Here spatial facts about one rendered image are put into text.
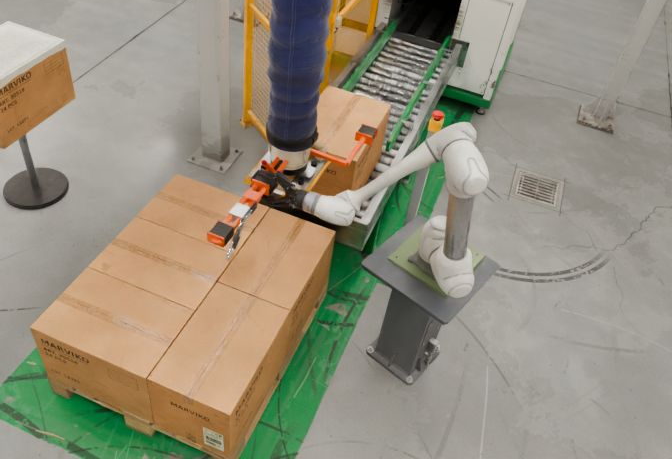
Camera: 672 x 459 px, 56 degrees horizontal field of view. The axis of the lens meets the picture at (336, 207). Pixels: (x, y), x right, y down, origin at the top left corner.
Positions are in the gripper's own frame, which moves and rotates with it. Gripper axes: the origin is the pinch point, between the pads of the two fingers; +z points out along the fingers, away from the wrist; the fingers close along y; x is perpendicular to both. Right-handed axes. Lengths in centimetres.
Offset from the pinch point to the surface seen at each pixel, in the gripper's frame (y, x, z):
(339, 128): 25, 87, -3
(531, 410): 119, 31, -151
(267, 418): 120, -35, -26
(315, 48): -57, 21, -10
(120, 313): 65, -45, 47
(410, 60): 64, 252, -1
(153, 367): 66, -62, 18
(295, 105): -31.2, 17.9, -4.7
